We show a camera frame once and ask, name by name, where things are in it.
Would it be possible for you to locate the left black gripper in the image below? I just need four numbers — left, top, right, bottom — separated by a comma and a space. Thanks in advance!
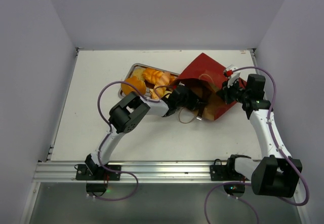
175, 89, 207, 110

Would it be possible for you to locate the fake baguette loaf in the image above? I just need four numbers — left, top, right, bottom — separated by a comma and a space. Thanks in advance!
150, 72, 171, 100

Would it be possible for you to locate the braided orange bread loaf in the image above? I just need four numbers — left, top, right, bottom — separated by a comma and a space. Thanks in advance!
142, 68, 176, 87

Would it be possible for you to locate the red brown paper bag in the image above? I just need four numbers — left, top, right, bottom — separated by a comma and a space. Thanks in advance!
172, 53, 236, 121

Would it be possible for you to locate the round orange bun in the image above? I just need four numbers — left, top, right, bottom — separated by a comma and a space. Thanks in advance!
121, 76, 146, 96

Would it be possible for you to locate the seeded bread slice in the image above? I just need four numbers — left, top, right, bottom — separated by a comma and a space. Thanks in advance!
132, 68, 145, 80

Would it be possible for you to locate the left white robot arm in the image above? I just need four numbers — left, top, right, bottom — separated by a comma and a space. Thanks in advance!
76, 85, 208, 181

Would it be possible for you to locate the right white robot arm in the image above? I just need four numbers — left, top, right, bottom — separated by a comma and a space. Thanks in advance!
217, 71, 302, 198

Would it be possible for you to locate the stainless steel tray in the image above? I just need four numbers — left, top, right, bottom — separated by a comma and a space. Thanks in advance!
119, 63, 179, 99

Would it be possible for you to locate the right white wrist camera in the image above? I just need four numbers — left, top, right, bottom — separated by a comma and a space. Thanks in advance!
223, 65, 240, 88

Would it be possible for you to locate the aluminium mounting rail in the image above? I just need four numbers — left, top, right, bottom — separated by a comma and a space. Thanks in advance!
32, 160, 297, 183

